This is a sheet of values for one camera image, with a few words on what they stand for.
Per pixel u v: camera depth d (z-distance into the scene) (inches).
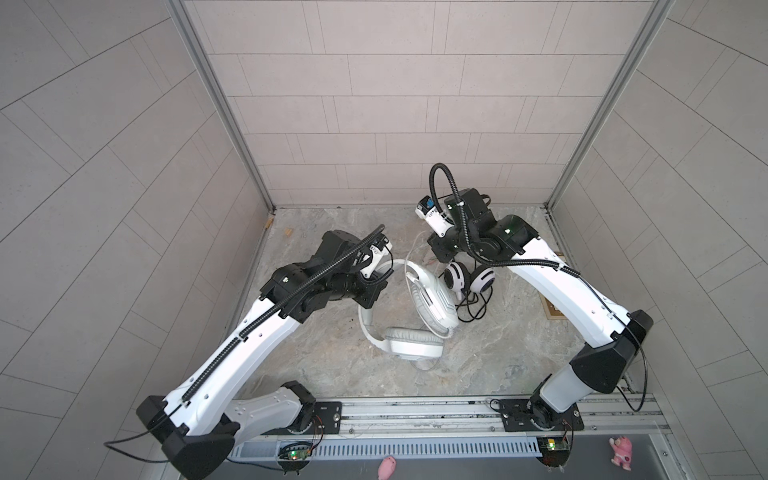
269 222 44.1
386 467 25.3
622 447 25.8
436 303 20.3
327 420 27.9
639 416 28.6
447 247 24.8
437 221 24.6
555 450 26.8
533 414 25.3
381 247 23.0
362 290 22.3
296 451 25.3
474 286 34.5
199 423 14.0
